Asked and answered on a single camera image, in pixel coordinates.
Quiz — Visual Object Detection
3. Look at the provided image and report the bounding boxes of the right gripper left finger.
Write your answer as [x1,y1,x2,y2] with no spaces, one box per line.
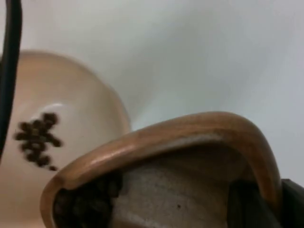
[227,180,277,228]

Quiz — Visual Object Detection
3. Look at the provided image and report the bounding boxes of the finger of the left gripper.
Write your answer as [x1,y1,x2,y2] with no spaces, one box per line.
[0,0,23,155]

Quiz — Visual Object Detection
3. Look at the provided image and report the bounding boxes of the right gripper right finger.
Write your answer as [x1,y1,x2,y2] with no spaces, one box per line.
[281,178,304,228]

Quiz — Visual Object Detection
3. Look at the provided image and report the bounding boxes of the pale wooden bowl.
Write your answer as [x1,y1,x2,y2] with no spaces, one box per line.
[0,49,133,228]

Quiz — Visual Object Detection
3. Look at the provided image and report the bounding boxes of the darker wooden cup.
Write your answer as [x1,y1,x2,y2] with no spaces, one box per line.
[39,111,285,228]

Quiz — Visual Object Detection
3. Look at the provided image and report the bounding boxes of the coffee beans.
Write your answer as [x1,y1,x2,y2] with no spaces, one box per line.
[55,174,124,228]
[13,112,64,172]

